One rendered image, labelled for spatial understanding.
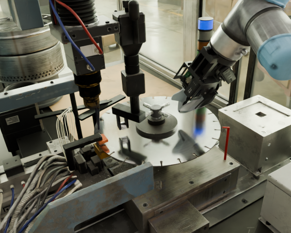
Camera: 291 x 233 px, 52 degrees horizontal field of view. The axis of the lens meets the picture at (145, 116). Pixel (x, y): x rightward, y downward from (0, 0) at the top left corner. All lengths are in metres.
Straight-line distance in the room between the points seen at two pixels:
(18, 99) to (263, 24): 0.61
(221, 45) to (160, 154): 0.27
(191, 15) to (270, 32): 0.79
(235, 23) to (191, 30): 0.71
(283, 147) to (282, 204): 0.26
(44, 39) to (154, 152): 0.74
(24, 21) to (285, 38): 0.51
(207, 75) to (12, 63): 0.83
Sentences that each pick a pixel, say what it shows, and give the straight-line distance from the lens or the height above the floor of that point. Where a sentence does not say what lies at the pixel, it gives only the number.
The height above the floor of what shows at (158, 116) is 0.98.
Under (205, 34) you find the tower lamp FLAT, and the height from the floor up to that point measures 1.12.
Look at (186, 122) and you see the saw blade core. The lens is 0.79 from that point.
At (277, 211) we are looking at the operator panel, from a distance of 0.78.
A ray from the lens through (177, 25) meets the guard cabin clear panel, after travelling 1.42.
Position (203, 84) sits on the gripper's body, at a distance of 0.64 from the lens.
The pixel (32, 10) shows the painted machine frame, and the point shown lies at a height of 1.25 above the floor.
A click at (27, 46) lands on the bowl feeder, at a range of 1.24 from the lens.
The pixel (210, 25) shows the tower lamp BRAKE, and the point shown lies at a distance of 0.95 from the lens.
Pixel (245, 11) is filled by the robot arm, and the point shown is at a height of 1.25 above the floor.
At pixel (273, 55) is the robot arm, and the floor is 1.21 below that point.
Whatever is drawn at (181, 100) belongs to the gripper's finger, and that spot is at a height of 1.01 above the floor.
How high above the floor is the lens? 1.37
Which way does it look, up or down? 31 degrees down
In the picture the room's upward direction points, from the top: 3 degrees counter-clockwise
